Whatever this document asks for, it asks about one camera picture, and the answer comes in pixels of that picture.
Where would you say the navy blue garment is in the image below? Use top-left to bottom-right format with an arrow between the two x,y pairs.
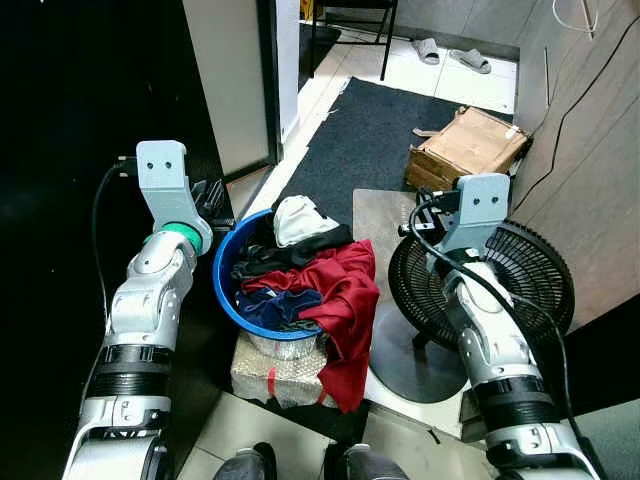
236,286 -> 324,334

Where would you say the dark grey floor mat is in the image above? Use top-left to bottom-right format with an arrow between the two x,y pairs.
274,77 -> 517,227

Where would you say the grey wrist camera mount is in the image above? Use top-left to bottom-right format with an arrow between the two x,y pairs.
136,140 -> 214,253
438,173 -> 512,257

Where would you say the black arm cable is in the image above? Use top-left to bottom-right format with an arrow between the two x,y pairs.
397,198 -> 573,441
90,156 -> 139,323

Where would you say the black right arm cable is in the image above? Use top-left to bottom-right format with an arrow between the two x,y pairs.
397,198 -> 573,441

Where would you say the white garment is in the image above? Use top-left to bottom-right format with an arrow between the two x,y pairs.
272,195 -> 341,249

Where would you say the black robot foot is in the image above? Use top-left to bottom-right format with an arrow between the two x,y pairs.
343,442 -> 412,480
212,442 -> 279,480

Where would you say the brown cardboard box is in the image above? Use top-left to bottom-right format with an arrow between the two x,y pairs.
405,105 -> 532,192

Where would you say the bubble-wrapped box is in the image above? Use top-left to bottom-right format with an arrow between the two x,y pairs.
229,333 -> 338,410

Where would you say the black metal chair frame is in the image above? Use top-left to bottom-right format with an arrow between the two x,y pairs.
299,0 -> 400,82

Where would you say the grey slipper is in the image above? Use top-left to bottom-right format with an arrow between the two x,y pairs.
411,38 -> 442,67
447,48 -> 494,76

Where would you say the grey door with black frame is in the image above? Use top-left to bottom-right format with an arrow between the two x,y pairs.
182,0 -> 284,183

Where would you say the blue plastic basin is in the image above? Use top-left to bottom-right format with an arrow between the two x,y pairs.
212,208 -> 341,344

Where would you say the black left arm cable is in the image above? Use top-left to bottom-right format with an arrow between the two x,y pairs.
90,156 -> 139,323

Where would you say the black right robot foot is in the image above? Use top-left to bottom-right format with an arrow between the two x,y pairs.
343,442 -> 412,480

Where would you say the white looped cable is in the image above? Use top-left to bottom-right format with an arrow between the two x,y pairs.
552,0 -> 602,40

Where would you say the black floor fan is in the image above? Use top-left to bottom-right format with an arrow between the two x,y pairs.
364,220 -> 577,405

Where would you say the black garment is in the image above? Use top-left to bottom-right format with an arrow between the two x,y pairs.
231,224 -> 354,283

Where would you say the black left robot foot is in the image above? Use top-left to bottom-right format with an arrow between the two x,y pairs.
212,442 -> 279,480

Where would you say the thin black wall cable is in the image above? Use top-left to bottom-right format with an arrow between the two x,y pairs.
508,14 -> 640,213

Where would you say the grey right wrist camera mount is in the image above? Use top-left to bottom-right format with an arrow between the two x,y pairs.
438,173 -> 512,257

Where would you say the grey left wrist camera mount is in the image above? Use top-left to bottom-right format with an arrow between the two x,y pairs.
136,140 -> 214,253

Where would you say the red garment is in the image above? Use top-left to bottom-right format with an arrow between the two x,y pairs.
238,239 -> 381,414

